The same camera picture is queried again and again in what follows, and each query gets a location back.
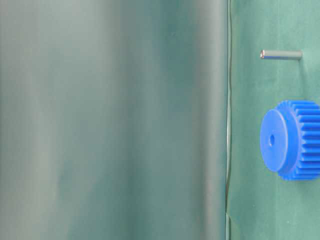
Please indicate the blue plastic gear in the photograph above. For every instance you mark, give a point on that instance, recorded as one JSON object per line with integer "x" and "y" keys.
{"x": 290, "y": 140}

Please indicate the grey metal shaft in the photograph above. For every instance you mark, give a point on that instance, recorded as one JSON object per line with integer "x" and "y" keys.
{"x": 281, "y": 54}

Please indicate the green backdrop curtain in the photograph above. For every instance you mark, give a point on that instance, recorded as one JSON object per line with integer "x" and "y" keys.
{"x": 113, "y": 119}

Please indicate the green table cloth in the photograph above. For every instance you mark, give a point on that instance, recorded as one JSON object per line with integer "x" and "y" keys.
{"x": 261, "y": 205}

